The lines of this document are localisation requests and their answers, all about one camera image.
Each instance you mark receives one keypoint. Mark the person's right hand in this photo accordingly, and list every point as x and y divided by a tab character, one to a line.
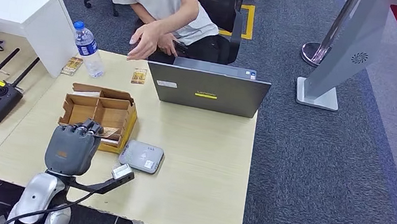
169	44

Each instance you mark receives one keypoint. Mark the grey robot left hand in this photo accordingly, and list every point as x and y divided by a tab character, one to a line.
70	150

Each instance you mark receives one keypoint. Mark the person's left hand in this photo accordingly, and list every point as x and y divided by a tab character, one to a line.
146	41

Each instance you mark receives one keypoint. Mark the gold patterned ID card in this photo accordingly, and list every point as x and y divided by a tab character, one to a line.
139	76

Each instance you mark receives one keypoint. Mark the gold patterned room key card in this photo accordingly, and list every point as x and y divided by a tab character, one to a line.
109	133

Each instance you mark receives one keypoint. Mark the person's left forearm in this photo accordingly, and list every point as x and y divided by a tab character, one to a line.
180	13

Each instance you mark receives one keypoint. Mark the person's right forearm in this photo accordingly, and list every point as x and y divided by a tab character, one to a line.
144	12

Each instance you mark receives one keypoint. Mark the grey card reader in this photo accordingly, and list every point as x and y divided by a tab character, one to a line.
140	156

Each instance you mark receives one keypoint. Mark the brown cardboard divider box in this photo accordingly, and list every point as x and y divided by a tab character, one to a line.
114	113

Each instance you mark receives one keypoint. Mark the grey laptop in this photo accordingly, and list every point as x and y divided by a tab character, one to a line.
205	89

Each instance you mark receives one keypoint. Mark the clear plastic water bottle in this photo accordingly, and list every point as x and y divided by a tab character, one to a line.
87	50

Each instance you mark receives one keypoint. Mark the yellow floor tape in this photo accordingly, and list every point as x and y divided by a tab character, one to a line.
249	22

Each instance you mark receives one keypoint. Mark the white cabinet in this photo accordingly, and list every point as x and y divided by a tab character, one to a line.
9	2

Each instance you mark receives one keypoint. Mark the grey kiosk stand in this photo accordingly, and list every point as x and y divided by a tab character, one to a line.
354	39

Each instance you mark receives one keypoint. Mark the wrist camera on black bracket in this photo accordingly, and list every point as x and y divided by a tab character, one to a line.
112	182

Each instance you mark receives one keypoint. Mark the chrome stanchion post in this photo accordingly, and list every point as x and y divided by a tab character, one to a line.
317	52

